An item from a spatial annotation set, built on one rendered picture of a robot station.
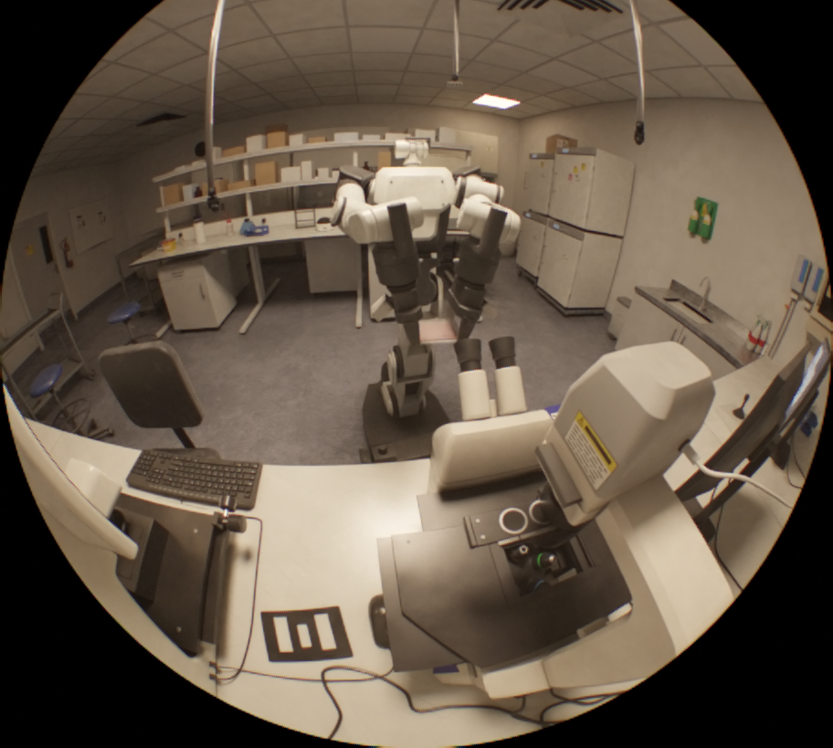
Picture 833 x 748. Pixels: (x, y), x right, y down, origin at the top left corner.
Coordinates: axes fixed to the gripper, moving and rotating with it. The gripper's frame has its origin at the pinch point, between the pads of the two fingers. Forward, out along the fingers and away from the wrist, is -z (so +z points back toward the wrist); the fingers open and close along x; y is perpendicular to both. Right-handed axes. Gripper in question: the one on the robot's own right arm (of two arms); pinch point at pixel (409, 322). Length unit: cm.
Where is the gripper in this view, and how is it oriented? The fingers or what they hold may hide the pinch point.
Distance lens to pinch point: 64.7
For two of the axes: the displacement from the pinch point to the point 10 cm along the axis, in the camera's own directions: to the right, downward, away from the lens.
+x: 1.5, 5.1, -8.5
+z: -1.7, -8.3, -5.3
